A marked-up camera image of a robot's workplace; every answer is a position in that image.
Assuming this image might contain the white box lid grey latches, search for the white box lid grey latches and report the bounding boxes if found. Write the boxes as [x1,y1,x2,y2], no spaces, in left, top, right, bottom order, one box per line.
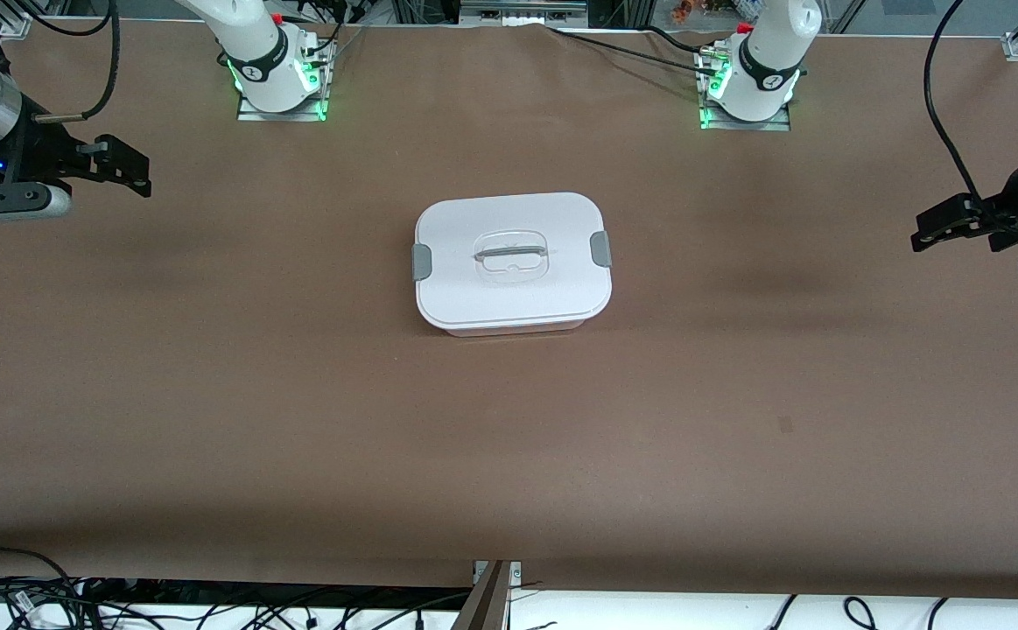
[411,192,613,326]

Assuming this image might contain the white plastic box base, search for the white plastic box base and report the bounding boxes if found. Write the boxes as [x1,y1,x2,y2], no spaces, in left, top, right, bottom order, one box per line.
[425,315,593,339]

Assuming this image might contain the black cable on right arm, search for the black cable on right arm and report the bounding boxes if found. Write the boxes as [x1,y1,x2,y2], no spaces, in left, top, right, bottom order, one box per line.
[25,0,121,121]

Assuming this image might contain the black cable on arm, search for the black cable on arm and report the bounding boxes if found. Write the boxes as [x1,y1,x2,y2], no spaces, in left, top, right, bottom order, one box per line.
[25,0,121,121]
[923,0,1013,230]

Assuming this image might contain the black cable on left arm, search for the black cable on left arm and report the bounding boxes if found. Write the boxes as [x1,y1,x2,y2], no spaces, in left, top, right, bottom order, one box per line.
[923,0,1013,230]

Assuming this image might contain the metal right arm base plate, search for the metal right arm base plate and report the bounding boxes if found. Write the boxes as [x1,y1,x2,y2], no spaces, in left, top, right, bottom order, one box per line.
[236,37,335,123]

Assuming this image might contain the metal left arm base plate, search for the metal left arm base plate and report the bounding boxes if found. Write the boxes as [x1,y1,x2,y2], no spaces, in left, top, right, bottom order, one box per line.
[699,44,792,133]

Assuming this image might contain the black cable across table edge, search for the black cable across table edge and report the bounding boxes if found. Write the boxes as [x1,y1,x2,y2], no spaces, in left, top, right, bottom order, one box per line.
[547,24,727,78]

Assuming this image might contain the black looped floor cable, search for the black looped floor cable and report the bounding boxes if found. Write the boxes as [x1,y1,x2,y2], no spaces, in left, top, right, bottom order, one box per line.
[0,547,89,630]

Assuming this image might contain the metal table edge bracket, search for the metal table edge bracket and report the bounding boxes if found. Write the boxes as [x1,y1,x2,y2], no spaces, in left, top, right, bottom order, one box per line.
[454,560,523,630]

